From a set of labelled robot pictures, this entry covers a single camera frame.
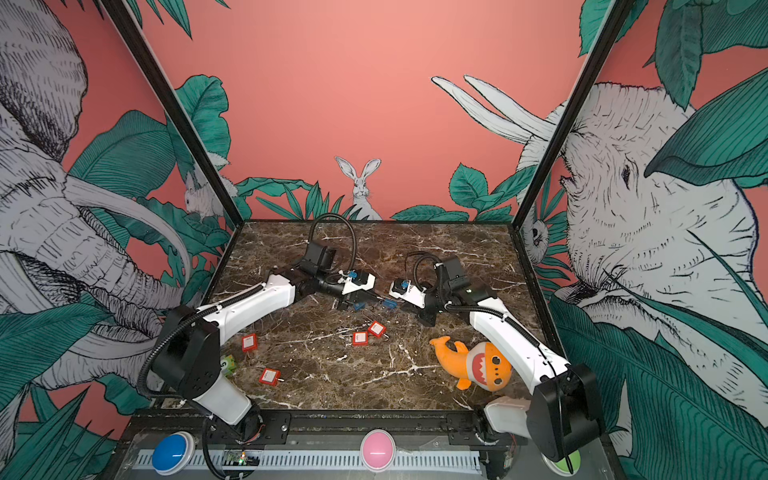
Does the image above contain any red padlock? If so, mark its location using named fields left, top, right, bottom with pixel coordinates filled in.
left=368, top=321, right=387, bottom=338
left=352, top=331, right=369, bottom=346
left=241, top=334, right=258, bottom=353
left=259, top=368, right=281, bottom=386

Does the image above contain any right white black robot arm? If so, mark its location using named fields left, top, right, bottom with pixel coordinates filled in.
left=390, top=256, right=605, bottom=463

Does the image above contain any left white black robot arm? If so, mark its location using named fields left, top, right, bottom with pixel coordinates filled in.
left=136, top=239, right=380, bottom=443

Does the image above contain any orange shark plush toy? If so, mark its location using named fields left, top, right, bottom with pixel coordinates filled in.
left=430, top=336, right=513, bottom=392

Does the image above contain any green number block toy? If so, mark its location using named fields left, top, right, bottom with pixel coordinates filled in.
left=220, top=355, right=237, bottom=376

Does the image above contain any pink push button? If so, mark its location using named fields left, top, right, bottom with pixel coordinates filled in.
left=359, top=429, right=397, bottom=473

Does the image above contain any white vented strip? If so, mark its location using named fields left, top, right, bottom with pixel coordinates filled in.
left=131, top=449, right=483, bottom=473

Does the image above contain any green push button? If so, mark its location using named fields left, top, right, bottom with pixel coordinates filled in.
left=542, top=450, right=582, bottom=478

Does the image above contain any blue push button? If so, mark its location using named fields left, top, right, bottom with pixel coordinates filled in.
left=151, top=431, right=195, bottom=476

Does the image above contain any black front mounting rail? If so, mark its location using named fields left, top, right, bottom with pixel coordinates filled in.
left=119, top=409, right=607, bottom=448

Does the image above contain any right black frame post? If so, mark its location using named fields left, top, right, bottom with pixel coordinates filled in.
left=512, top=0, right=634, bottom=231

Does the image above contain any black frame post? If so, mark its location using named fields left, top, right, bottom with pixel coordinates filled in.
left=512, top=0, right=634, bottom=231
left=100, top=0, right=245, bottom=228

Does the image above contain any left black frame post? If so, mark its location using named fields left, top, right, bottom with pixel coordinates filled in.
left=100, top=0, right=245, bottom=228

